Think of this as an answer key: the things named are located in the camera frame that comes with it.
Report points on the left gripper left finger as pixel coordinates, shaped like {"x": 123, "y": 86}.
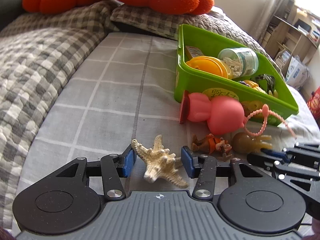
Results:
{"x": 113, "y": 168}

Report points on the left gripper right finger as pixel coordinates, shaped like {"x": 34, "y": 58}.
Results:
{"x": 203, "y": 168}

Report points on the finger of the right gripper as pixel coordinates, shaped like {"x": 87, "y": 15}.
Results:
{"x": 277, "y": 154}

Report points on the small brown figurine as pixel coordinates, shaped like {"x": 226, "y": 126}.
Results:
{"x": 212, "y": 145}

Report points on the amber hand-shaped toy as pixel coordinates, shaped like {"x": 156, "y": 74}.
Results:
{"x": 242, "y": 143}

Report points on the beige starfish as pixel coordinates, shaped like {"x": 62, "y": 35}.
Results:
{"x": 160, "y": 163}

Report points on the pink rubber toy figure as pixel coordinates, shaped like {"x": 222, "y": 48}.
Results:
{"x": 223, "y": 114}

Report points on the grey transparent hair claw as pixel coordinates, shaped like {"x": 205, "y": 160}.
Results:
{"x": 266, "y": 82}

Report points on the yellow corn toy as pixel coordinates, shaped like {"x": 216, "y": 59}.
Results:
{"x": 255, "y": 86}

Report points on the clear cotton swab jar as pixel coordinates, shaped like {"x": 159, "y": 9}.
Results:
{"x": 241, "y": 61}

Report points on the yellow toy pot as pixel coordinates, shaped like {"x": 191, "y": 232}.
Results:
{"x": 211, "y": 65}

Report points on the grey grid bedsheet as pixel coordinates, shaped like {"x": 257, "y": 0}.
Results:
{"x": 122, "y": 91}

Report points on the white paper bag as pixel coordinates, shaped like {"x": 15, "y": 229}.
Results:
{"x": 297, "y": 74}

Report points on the wooden shelf unit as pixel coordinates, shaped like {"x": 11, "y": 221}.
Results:
{"x": 292, "y": 31}

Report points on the grey checked quilt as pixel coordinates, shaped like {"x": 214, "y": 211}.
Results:
{"x": 40, "y": 54}

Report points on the grey sofa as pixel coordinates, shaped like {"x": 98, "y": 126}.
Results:
{"x": 9, "y": 10}

